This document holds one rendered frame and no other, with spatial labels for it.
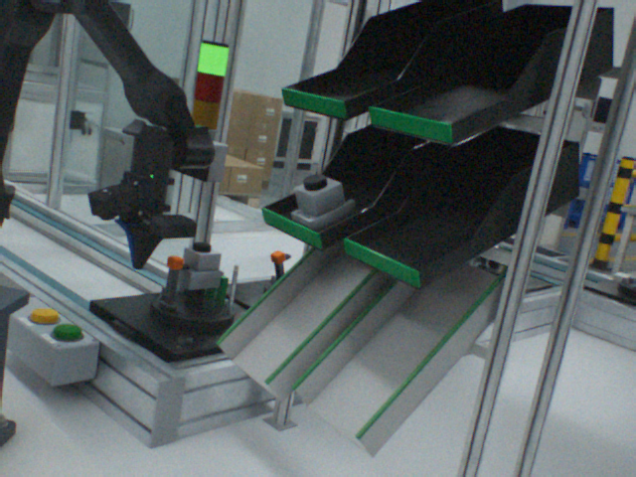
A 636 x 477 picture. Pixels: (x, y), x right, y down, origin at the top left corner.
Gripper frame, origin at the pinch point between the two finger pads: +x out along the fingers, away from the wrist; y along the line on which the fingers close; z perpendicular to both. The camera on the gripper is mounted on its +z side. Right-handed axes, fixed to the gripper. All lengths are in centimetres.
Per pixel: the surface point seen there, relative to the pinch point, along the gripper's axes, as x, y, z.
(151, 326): 12.6, 1.5, -3.0
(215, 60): -28.9, -16.8, -22.6
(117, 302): 12.6, -9.5, -3.7
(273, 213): -11.2, 22.9, -3.9
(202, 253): 1.1, 1.8, -10.6
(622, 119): -31, 54, -32
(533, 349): 24, 22, -98
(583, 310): 18, 19, -129
